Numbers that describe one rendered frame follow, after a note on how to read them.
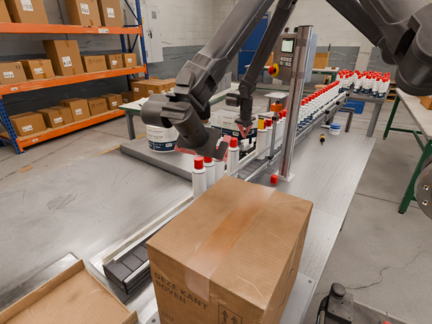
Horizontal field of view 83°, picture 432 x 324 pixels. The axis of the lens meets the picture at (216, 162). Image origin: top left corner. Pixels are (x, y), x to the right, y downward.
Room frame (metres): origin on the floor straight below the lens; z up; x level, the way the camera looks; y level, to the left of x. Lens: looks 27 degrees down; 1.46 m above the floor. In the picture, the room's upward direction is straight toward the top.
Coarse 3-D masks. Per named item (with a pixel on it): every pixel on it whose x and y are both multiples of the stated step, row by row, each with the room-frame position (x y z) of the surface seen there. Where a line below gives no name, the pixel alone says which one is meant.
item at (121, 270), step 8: (304, 128) 1.65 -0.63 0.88; (296, 136) 1.49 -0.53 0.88; (256, 160) 1.14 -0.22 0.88; (264, 160) 1.14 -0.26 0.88; (248, 168) 1.05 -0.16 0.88; (256, 168) 1.05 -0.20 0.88; (240, 176) 0.98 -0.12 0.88; (248, 176) 0.98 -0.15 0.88; (144, 248) 0.54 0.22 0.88; (128, 256) 0.51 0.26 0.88; (136, 256) 0.51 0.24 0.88; (144, 256) 0.51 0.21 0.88; (112, 264) 0.48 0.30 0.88; (120, 264) 0.48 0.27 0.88; (128, 264) 0.48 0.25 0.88; (136, 264) 0.48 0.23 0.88; (112, 272) 0.46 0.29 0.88; (120, 272) 0.46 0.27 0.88; (128, 272) 0.46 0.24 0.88; (120, 280) 0.43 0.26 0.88
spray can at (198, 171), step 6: (198, 162) 0.74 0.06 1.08; (192, 168) 0.76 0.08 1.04; (198, 168) 0.74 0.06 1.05; (204, 168) 0.75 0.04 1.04; (192, 174) 0.74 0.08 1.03; (198, 174) 0.73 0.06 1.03; (204, 174) 0.74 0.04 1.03; (192, 180) 0.75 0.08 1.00; (198, 180) 0.73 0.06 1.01; (204, 180) 0.74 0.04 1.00; (198, 186) 0.73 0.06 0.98; (204, 186) 0.74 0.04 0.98; (198, 192) 0.73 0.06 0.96
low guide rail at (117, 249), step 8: (240, 160) 1.07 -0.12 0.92; (184, 200) 0.74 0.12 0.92; (176, 208) 0.70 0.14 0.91; (160, 216) 0.65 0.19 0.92; (168, 216) 0.67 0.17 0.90; (152, 224) 0.61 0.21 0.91; (136, 232) 0.57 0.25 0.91; (144, 232) 0.58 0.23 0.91; (128, 240) 0.54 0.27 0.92; (120, 248) 0.51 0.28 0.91; (104, 256) 0.48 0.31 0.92; (112, 256) 0.49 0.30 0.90
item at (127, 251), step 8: (280, 136) 1.28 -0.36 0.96; (248, 160) 0.98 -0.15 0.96; (240, 168) 0.91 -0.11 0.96; (184, 208) 0.63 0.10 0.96; (160, 224) 0.56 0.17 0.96; (152, 232) 0.53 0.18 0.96; (144, 240) 0.50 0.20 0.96; (128, 248) 0.47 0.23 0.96; (136, 248) 0.48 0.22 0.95; (120, 256) 0.44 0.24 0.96
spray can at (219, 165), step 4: (216, 148) 0.84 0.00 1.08; (216, 160) 0.83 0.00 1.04; (216, 164) 0.83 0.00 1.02; (220, 164) 0.83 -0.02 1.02; (216, 168) 0.83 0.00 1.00; (220, 168) 0.83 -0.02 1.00; (216, 172) 0.83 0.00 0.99; (220, 172) 0.83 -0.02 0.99; (216, 176) 0.83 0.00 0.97; (220, 176) 0.83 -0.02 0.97; (216, 180) 0.83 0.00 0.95
